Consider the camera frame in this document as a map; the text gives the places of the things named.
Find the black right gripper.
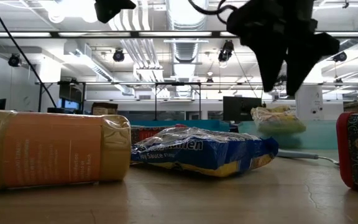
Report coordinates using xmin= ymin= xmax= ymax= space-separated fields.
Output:
xmin=227 ymin=0 xmax=341 ymax=96

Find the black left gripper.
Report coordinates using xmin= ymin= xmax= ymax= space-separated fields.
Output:
xmin=94 ymin=0 xmax=137 ymax=24

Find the yellow and silver ramen packet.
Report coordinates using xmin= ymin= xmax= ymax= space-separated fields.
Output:
xmin=250 ymin=105 xmax=307 ymax=136

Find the light-blue-handled metal spoon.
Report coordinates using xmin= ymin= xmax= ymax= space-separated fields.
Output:
xmin=277 ymin=148 xmax=340 ymax=166

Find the blue ramen packet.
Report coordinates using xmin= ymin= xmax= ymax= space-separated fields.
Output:
xmin=131 ymin=126 xmax=279 ymax=178

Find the small red candy packet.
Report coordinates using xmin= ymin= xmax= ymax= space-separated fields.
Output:
xmin=131 ymin=124 xmax=188 ymax=146

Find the orange spice bottle black cap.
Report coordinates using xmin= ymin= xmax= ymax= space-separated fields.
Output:
xmin=0 ymin=109 xmax=132 ymax=191

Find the white room column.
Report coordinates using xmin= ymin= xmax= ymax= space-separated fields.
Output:
xmin=295 ymin=85 xmax=324 ymax=121

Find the black computer monitor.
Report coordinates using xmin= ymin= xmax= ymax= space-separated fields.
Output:
xmin=223 ymin=96 xmax=262 ymax=122

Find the translucent green plastic bin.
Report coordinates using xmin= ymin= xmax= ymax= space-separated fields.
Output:
xmin=236 ymin=119 xmax=338 ymax=151

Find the dark monitor blue screen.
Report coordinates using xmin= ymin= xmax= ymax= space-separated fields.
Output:
xmin=58 ymin=83 xmax=83 ymax=113

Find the brown cardboard box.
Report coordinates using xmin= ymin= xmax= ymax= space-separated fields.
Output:
xmin=91 ymin=101 xmax=119 ymax=116

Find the black ceiling light rail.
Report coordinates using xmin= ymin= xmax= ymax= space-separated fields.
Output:
xmin=0 ymin=30 xmax=358 ymax=39

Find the silver ventilation duct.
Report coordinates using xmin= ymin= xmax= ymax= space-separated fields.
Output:
xmin=165 ymin=0 xmax=210 ymax=63

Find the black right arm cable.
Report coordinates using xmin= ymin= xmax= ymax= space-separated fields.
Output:
xmin=187 ymin=0 xmax=239 ymax=26

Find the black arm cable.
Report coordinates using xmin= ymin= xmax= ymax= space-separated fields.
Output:
xmin=187 ymin=0 xmax=239 ymax=26
xmin=0 ymin=0 xmax=58 ymax=108

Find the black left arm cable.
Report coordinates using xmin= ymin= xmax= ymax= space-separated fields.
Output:
xmin=0 ymin=0 xmax=58 ymax=108

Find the black background workstation frame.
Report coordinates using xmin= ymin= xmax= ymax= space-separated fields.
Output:
xmin=35 ymin=81 xmax=202 ymax=122

